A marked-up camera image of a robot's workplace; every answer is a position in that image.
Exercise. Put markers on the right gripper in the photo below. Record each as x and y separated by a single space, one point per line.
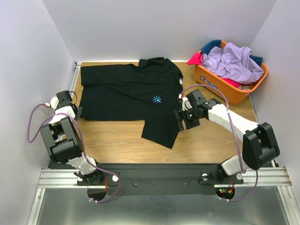
179 120

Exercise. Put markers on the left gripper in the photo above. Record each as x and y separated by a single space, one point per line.
79 113

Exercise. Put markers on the black t shirt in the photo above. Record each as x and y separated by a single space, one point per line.
148 92

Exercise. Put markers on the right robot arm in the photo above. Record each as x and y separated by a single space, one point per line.
221 114

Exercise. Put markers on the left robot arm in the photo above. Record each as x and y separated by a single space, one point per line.
63 143

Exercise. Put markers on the orange laundry basket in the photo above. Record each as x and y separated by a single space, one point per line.
234 92

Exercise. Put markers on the pink t shirt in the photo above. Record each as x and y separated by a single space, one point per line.
196 59

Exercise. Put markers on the lavender t shirt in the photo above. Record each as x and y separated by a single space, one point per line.
234 63

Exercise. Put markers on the dark blue t shirt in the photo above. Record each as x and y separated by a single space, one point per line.
209 46

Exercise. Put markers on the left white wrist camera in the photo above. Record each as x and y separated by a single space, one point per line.
54 102

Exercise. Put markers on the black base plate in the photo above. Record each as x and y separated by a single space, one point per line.
167 179

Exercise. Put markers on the right side aluminium rail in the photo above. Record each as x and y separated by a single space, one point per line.
264 122

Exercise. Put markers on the aluminium frame rail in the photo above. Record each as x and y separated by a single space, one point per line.
65 178

